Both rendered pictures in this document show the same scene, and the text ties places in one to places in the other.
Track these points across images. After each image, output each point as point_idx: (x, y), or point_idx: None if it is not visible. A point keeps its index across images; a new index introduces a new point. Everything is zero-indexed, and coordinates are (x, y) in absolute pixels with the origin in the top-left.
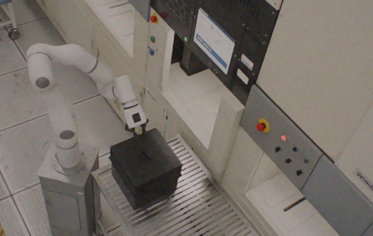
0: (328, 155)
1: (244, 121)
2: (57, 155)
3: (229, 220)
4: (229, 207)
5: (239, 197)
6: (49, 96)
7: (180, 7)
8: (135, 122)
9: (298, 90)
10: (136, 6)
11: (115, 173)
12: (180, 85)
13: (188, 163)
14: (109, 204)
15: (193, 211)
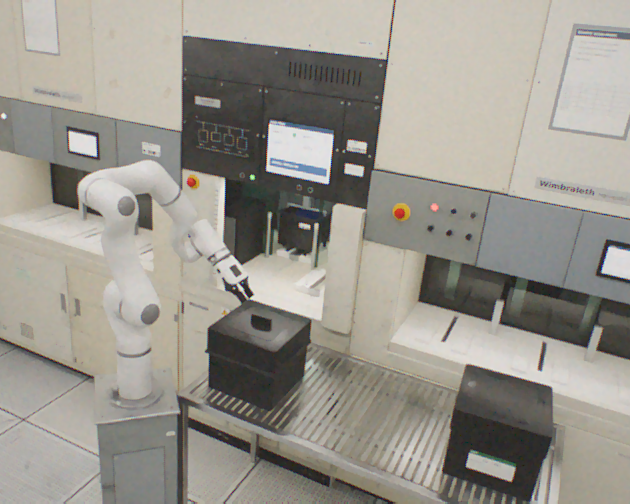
0: (496, 190)
1: (370, 227)
2: (116, 387)
3: (389, 380)
4: (379, 370)
5: (383, 353)
6: (124, 246)
7: (237, 139)
8: (236, 275)
9: (435, 137)
10: None
11: (220, 374)
12: None
13: None
14: (229, 419)
15: (342, 387)
